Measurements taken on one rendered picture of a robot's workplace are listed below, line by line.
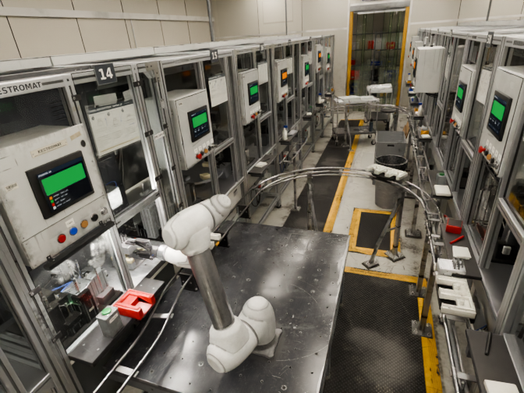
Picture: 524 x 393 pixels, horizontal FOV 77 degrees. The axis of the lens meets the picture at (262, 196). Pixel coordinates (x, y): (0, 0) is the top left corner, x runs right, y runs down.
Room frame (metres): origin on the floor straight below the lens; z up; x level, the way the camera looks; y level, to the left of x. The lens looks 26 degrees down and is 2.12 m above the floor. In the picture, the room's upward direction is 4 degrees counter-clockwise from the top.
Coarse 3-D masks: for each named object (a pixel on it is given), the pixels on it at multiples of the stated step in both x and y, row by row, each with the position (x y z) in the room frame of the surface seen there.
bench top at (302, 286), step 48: (240, 240) 2.20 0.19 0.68; (288, 240) 2.15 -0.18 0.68; (336, 240) 2.10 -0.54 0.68; (240, 288) 1.65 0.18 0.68; (288, 288) 1.62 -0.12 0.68; (336, 288) 1.59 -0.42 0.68; (144, 336) 1.32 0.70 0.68; (192, 336) 1.30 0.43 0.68; (288, 336) 1.25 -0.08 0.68; (192, 384) 1.02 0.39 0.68; (240, 384) 1.00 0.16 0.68; (288, 384) 0.98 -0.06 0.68
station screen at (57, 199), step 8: (80, 160) 1.35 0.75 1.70; (56, 168) 1.24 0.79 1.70; (64, 168) 1.27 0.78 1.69; (40, 176) 1.17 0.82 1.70; (48, 176) 1.20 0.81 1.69; (40, 184) 1.16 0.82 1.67; (72, 184) 1.28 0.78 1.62; (80, 184) 1.31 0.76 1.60; (88, 184) 1.35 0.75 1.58; (56, 192) 1.21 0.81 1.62; (64, 192) 1.24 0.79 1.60; (72, 192) 1.27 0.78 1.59; (80, 192) 1.30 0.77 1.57; (88, 192) 1.34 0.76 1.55; (48, 200) 1.17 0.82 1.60; (56, 200) 1.19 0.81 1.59; (64, 200) 1.22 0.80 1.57; (72, 200) 1.25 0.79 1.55; (56, 208) 1.18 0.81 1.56
